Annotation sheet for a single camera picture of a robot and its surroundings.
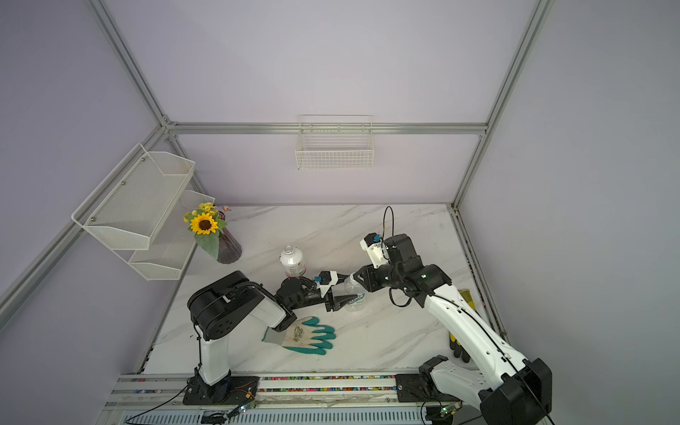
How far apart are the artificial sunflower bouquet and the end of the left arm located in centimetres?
26

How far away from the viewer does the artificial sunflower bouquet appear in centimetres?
81

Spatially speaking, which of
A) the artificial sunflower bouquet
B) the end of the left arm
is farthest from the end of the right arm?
the artificial sunflower bouquet

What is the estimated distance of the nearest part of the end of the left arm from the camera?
2.37ft

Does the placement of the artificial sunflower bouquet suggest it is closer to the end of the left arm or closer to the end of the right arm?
the end of the left arm
